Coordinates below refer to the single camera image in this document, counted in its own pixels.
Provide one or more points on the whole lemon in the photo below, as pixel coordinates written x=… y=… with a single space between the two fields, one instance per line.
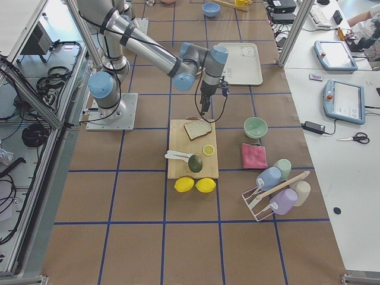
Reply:
x=205 y=185
x=184 y=184

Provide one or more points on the wooden dish rack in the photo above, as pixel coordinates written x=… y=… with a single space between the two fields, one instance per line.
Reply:
x=231 y=4

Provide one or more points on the left whole lemon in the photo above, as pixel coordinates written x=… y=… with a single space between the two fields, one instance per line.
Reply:
x=184 y=184

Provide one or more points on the far teach pendant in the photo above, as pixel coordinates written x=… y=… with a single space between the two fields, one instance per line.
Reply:
x=335 y=56

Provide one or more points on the green cup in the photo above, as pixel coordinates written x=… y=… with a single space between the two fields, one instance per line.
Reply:
x=285 y=167

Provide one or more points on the teach pendant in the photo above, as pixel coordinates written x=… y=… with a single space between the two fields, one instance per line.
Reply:
x=344 y=101
x=335 y=56

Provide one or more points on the aluminium frame post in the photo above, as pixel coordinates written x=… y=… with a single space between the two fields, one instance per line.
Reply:
x=300 y=19

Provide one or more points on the blue cup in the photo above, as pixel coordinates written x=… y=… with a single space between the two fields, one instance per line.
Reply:
x=268 y=179

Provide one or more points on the light green bowl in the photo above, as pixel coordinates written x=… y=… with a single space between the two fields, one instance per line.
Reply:
x=255 y=127

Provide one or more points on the purple cup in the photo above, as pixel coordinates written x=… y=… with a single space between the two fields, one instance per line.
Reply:
x=283 y=201

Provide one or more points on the right whole lemon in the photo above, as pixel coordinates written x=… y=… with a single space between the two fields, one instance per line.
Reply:
x=205 y=185

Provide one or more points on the cream bear tray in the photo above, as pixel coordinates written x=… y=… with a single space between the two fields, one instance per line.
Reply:
x=243 y=65

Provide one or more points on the yellow mug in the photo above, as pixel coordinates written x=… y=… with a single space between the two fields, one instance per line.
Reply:
x=240 y=3

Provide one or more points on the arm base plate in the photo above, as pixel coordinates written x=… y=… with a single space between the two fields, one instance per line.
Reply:
x=141 y=24
x=122 y=119

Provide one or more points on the white wire cup rack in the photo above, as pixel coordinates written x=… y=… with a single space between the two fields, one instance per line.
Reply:
x=258 y=202

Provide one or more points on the beige cup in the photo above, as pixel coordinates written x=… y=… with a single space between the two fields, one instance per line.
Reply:
x=303 y=189

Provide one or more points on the black computer box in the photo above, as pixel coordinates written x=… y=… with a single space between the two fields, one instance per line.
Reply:
x=282 y=6

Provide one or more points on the black power adapter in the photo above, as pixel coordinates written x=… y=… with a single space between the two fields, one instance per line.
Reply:
x=282 y=18

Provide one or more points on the blue bowl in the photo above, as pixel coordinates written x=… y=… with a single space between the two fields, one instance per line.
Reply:
x=211 y=9

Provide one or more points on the scissors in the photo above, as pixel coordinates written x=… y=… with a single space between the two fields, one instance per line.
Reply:
x=359 y=137

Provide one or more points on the wooden cutting board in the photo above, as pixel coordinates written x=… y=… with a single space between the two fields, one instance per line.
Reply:
x=179 y=141

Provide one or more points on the white bread slice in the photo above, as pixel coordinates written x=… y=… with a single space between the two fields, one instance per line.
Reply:
x=197 y=129

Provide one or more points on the near teach pendant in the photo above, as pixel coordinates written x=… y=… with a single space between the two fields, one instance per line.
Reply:
x=344 y=101

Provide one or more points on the pink cloth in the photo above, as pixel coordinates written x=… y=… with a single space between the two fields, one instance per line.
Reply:
x=254 y=156

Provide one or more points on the avocado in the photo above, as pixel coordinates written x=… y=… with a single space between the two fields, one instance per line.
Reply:
x=195 y=163

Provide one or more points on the small power brick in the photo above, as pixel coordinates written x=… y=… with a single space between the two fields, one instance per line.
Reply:
x=313 y=127

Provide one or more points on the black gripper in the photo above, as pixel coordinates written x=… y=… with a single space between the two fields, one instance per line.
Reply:
x=206 y=91

